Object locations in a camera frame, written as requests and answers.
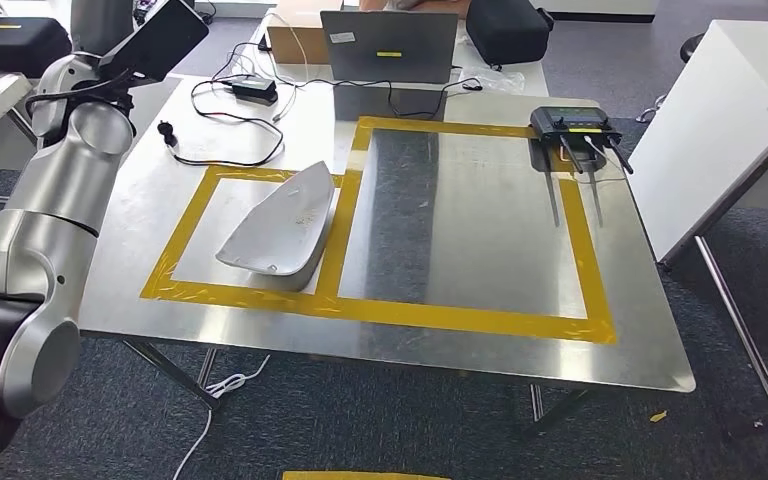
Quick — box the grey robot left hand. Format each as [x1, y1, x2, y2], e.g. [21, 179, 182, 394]
[69, 0, 137, 61]

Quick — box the wide white plastic shell part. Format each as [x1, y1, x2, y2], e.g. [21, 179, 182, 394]
[214, 160, 337, 293]

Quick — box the stainless steel workbench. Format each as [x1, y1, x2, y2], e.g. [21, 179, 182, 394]
[79, 74, 697, 437]

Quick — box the black carrying case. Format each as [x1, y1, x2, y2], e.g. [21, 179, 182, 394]
[0, 16, 73, 79]
[464, 0, 556, 68]

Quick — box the black power adapter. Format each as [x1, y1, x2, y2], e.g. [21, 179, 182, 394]
[230, 77, 279, 106]

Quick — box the brown cardboard box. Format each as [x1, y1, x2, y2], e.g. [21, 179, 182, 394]
[265, 0, 346, 66]

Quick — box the grey laptop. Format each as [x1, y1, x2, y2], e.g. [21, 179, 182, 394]
[319, 9, 459, 85]

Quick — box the clear plastic bag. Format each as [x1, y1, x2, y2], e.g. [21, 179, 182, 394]
[456, 66, 528, 94]

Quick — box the white table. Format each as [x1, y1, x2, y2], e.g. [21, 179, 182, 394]
[261, 0, 552, 97]
[625, 19, 768, 264]

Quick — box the black remote controller with antennas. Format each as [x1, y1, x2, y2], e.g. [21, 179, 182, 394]
[529, 105, 635, 176]

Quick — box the black stool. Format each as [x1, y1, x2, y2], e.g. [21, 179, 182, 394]
[678, 33, 707, 64]

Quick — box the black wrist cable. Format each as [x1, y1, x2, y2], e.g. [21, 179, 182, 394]
[24, 66, 143, 121]

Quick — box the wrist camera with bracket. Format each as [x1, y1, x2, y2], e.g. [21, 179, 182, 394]
[95, 0, 210, 86]

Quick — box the black power cable with plug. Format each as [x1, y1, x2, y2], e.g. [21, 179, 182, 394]
[157, 42, 286, 169]

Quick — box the white floor cable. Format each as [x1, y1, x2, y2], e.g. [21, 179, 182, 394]
[171, 354, 273, 480]

